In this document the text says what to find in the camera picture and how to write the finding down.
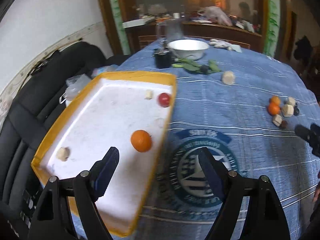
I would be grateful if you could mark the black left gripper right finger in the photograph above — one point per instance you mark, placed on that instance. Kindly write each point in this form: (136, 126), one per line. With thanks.
(265, 217)

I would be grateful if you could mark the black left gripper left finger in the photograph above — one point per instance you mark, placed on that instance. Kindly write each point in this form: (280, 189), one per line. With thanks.
(52, 218)

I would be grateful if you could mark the dark red date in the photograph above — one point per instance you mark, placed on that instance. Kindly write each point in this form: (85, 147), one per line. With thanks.
(283, 125)

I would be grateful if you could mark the dark plum left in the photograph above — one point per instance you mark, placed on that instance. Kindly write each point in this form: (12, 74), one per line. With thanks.
(296, 111)

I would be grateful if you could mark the beige cube block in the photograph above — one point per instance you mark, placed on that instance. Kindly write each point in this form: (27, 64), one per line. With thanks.
(287, 110)

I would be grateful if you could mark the beige rounded block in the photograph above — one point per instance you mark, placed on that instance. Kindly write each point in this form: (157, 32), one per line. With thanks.
(291, 101)

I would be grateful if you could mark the orange tangerine front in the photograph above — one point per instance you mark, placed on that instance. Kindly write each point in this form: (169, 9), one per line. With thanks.
(273, 109)

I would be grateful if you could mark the orange tangerine back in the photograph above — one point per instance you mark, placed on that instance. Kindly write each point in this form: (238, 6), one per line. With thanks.
(275, 100)

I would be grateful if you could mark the beige chunk tray corner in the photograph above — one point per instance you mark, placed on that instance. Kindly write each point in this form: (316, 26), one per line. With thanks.
(63, 154)

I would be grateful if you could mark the blue plaid tablecloth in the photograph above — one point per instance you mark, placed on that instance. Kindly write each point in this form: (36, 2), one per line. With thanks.
(234, 123)

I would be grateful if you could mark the round beige block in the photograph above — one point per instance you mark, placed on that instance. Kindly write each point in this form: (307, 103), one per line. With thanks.
(228, 78)

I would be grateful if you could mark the black leather sofa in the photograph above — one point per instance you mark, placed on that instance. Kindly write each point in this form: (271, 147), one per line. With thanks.
(32, 113)

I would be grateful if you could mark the orange tangerine in tray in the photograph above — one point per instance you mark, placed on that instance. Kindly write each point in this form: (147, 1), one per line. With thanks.
(141, 141)

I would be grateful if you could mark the white gloves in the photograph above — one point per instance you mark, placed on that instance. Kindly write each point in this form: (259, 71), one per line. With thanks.
(221, 44)

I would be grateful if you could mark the yellow-rimmed white foam tray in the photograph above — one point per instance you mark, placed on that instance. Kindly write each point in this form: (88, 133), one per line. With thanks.
(104, 115)

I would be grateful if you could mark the wooden cabinet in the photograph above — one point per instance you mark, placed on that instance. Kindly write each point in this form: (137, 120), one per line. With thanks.
(258, 25)

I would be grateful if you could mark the clear plastic bag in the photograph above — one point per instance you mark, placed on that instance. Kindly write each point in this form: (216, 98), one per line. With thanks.
(75, 85)

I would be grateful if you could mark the green leafy vegetable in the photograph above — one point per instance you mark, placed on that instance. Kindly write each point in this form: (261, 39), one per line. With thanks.
(193, 67)

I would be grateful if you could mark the white enamel bowl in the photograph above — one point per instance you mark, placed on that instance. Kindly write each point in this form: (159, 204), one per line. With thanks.
(188, 49)

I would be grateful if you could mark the red apple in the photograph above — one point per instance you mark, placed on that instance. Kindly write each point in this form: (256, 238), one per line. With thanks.
(164, 99)

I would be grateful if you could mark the pink plastic bag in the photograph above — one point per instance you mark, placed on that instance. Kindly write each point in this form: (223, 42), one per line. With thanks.
(216, 14)

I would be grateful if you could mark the small beige block in tray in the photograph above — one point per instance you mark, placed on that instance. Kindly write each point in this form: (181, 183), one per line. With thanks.
(149, 94)

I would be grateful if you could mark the black cup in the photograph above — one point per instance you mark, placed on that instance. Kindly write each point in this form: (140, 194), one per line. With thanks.
(163, 58)

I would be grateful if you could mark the glass pitcher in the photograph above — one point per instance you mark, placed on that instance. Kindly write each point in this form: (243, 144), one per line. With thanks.
(172, 30)

